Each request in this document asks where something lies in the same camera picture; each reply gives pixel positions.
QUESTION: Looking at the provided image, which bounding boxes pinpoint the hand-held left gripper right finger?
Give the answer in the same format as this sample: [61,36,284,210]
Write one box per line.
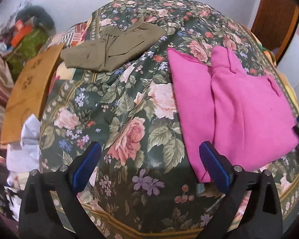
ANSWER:
[199,141,283,239]

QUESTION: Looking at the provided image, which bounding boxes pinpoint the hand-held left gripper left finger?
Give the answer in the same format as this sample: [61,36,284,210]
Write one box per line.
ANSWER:
[18,141,102,239]

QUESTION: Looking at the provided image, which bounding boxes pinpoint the pink pants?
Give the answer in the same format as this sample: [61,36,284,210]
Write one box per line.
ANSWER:
[167,46,299,183]

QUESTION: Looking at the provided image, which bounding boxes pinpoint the olive green pants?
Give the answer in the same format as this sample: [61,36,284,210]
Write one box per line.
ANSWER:
[60,21,166,72]

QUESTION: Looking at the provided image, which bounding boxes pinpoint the white cloth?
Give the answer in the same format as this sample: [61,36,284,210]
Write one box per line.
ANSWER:
[5,114,41,173]

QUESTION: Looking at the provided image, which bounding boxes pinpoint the white heart-print sliding wardrobe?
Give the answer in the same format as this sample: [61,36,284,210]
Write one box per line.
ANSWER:
[274,5,299,110]

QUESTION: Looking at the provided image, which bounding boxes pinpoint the colourful printed cloth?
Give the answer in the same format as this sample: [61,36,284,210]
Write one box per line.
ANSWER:
[4,170,28,219]

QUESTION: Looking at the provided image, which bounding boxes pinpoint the dark green floral blanket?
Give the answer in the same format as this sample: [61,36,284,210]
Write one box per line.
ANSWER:
[38,0,299,239]

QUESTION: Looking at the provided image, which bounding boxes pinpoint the wooden lap desk board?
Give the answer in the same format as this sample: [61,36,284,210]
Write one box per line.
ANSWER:
[0,42,66,145]

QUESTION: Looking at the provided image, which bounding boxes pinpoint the brown wooden door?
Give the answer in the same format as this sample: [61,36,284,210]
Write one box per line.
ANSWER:
[250,0,298,55]

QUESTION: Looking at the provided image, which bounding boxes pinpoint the green fabric bag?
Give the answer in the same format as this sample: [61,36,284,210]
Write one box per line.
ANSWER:
[5,27,50,68]

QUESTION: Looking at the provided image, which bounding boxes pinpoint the striped patchwork blanket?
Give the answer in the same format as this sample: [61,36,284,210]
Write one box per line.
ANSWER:
[46,22,90,48]

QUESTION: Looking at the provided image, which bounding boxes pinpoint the orange box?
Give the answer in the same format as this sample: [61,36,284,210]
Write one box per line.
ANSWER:
[11,25,33,46]

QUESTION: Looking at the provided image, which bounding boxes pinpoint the grey plush pillow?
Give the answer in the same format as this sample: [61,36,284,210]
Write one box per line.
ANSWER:
[16,5,56,34]

